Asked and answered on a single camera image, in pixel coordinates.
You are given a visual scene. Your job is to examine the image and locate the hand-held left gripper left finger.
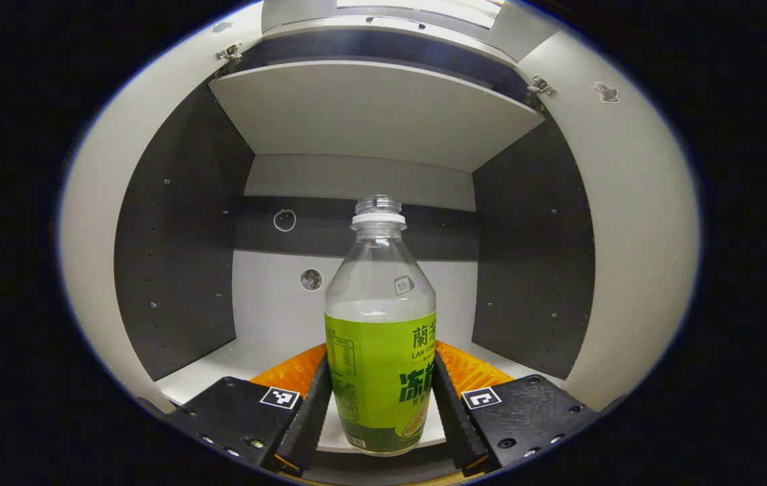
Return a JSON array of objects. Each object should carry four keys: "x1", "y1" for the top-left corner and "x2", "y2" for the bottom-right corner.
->
[{"x1": 166, "y1": 342, "x2": 334, "y2": 478}]

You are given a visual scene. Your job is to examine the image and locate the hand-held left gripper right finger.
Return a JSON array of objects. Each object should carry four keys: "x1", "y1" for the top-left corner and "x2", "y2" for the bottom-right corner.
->
[{"x1": 430, "y1": 340, "x2": 604, "y2": 478}]

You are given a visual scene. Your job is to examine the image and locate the green label plastic bottle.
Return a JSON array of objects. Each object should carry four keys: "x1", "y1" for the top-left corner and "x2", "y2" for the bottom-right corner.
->
[{"x1": 324, "y1": 194, "x2": 438, "y2": 458}]

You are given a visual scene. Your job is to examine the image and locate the grey cabinet door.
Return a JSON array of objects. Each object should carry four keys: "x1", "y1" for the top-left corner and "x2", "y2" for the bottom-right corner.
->
[
  {"x1": 514, "y1": 30, "x2": 702, "y2": 413},
  {"x1": 58, "y1": 3, "x2": 264, "y2": 414}
]

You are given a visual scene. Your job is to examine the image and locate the grey cabinet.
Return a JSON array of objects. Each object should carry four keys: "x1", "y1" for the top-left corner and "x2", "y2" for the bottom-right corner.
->
[{"x1": 113, "y1": 13, "x2": 597, "y2": 484}]

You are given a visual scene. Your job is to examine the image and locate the long ceiling light panel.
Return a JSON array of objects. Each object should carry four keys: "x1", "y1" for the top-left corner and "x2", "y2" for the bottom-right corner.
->
[{"x1": 336, "y1": 0, "x2": 503, "y2": 30}]

